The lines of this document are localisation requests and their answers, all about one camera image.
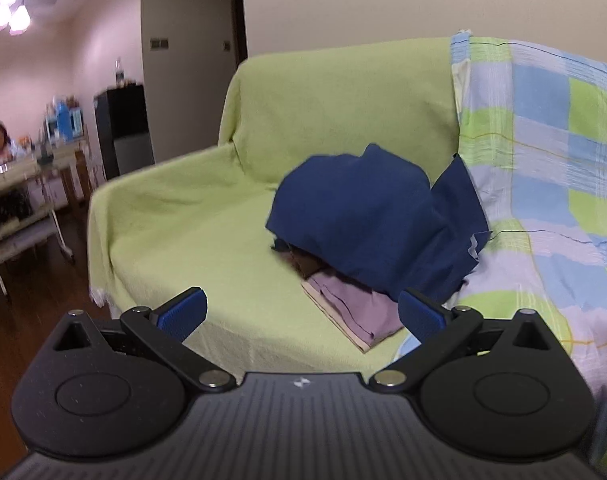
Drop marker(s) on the navy blue garment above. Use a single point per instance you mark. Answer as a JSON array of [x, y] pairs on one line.
[[353, 210]]

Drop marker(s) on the wall switch panel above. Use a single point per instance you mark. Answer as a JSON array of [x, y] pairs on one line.
[[159, 44]]

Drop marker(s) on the clear bottle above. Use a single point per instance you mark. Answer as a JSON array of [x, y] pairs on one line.
[[118, 72]]

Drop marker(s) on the white frame table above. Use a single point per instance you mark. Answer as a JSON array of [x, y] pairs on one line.
[[18, 243]]

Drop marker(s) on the dark door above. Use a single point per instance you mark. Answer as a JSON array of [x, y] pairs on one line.
[[239, 20]]

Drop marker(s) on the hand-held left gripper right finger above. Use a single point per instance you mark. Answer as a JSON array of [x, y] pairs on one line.
[[421, 316]]

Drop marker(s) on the blue container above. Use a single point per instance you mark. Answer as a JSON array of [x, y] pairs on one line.
[[68, 120]]

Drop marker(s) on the navy blue cloth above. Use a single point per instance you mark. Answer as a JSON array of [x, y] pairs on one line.
[[459, 200]]

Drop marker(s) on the plaid bed sheet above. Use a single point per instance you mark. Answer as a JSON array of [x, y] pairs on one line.
[[543, 110]]

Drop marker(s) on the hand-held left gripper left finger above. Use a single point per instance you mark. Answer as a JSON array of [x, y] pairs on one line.
[[183, 314]]

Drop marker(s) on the folded purple clothes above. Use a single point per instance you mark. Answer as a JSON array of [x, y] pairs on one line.
[[351, 305]]

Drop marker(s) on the wooden chair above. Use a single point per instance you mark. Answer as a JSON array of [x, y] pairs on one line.
[[81, 175]]

